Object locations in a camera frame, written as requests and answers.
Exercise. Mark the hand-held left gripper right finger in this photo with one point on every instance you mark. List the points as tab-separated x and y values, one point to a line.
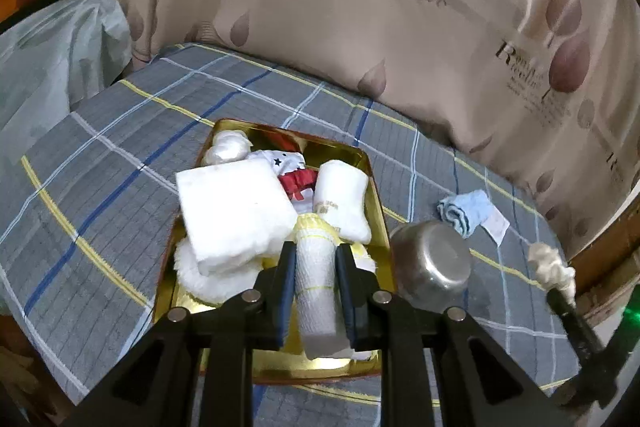
347	302

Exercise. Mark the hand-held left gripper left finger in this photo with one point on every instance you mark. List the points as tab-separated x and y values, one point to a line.
286	297

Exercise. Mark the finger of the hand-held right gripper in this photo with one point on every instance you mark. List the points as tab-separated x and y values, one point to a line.
575	322

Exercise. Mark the white and yellow cloth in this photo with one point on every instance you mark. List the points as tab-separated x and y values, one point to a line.
315	287

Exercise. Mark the white fluffy cloth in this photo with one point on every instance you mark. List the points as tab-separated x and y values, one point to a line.
200	282

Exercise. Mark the white towel with label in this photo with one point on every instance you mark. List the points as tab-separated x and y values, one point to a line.
340	192

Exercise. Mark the red satin cloth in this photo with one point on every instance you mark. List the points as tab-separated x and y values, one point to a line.
297	179

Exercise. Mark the white star print cloth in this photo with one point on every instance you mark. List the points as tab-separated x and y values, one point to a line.
285	162

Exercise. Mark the red and gold tin box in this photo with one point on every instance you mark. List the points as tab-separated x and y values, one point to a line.
350	157

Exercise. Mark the pearly white cloth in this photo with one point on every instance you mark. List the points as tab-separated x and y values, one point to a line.
225	149

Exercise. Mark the metal bowl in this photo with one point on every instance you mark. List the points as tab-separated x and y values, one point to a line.
430	262

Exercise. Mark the white printed handkerchief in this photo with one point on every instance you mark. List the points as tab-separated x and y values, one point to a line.
496	224

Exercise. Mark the light blue cloth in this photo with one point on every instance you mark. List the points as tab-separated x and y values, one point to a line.
465	209

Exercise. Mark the grey plaid bed sheet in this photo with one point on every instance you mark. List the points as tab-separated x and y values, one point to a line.
125	167

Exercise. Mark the beige leaf print curtain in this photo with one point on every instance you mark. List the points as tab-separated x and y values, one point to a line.
400	32

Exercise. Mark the translucent plastic bag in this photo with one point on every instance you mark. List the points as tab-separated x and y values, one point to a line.
55	57

